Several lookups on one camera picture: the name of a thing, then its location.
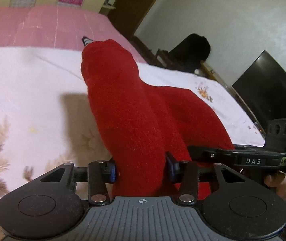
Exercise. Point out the black bag on chair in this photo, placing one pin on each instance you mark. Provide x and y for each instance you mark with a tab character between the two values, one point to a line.
187	55

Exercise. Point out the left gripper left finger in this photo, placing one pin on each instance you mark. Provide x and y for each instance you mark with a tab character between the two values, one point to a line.
60	183

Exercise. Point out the person's right hand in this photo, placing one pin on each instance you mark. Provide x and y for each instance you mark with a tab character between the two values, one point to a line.
277	181

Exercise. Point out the brown wooden door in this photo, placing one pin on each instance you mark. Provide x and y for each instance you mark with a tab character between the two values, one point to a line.
128	15

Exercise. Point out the red knitted garment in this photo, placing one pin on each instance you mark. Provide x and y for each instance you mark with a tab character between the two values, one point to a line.
139	123

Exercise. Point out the black white striped cloth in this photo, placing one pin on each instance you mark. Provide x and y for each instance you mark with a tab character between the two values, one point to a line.
86	41

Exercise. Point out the white floral bedsheet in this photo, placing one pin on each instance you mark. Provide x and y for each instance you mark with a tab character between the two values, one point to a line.
45	115

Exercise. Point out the pink bed cover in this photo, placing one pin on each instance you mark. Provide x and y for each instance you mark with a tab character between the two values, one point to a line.
59	27

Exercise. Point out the black flat television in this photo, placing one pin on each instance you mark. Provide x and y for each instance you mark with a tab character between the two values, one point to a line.
263	89

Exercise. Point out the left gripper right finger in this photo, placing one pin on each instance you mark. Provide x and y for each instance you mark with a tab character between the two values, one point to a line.
204	184

